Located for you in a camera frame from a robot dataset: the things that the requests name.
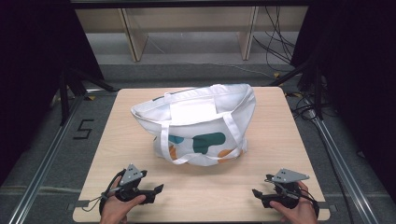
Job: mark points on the aluminium floor rail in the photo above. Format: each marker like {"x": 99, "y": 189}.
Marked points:
{"x": 342, "y": 168}
{"x": 43, "y": 161}

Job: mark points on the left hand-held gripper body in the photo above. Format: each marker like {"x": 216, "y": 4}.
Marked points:
{"x": 132, "y": 175}

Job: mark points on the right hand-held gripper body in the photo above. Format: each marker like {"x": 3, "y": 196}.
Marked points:
{"x": 288, "y": 177}

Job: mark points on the light wooden desk frame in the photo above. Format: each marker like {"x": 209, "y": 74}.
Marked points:
{"x": 137, "y": 40}

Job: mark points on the person's left hand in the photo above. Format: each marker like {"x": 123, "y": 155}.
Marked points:
{"x": 115, "y": 209}

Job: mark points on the white tote bag coloured patches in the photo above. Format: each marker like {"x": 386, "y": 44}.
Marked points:
{"x": 199, "y": 112}

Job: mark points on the black curtain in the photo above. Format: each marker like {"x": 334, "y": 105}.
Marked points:
{"x": 358, "y": 77}
{"x": 28, "y": 77}

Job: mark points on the black metal stand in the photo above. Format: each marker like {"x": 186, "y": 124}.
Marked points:
{"x": 314, "y": 90}
{"x": 67, "y": 93}

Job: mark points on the person's right hand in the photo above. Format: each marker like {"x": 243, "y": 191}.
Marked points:
{"x": 299, "y": 212}

